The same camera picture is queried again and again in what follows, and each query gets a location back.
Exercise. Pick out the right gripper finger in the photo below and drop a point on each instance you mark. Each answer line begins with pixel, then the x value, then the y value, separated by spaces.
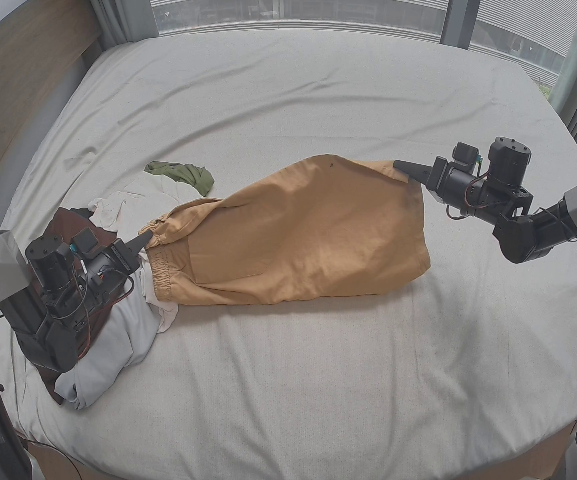
pixel 418 169
pixel 422 181

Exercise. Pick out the bed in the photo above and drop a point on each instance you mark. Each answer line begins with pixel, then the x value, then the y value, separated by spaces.
pixel 288 93

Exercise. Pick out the tan shorts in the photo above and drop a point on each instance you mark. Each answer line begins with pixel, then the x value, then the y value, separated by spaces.
pixel 308 233

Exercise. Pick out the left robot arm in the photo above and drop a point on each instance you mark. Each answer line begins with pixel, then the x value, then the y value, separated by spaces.
pixel 51 263

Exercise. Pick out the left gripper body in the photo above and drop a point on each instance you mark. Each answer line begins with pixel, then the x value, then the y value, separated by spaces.
pixel 113 263

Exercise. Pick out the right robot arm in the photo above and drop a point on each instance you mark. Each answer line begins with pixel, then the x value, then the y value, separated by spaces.
pixel 511 168

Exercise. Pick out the pale grey garment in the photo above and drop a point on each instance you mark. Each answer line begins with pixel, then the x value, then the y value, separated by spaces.
pixel 113 348

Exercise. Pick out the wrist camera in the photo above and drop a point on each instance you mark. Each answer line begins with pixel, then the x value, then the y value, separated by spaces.
pixel 465 154
pixel 84 242

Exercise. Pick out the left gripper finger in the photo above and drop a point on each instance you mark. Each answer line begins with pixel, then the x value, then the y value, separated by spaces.
pixel 137 247

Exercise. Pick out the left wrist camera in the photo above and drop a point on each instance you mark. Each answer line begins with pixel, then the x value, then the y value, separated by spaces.
pixel 84 242

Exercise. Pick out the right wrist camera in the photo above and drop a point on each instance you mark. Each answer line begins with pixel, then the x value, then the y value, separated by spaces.
pixel 465 154

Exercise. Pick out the green garment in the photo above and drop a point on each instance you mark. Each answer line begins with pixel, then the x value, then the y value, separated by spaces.
pixel 183 173

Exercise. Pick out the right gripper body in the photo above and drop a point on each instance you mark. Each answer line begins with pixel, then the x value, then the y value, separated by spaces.
pixel 456 188

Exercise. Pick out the dark brown garment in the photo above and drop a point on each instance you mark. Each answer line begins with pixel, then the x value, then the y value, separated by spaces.
pixel 71 224

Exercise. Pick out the cream garment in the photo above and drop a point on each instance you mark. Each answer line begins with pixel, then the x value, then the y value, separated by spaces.
pixel 128 203

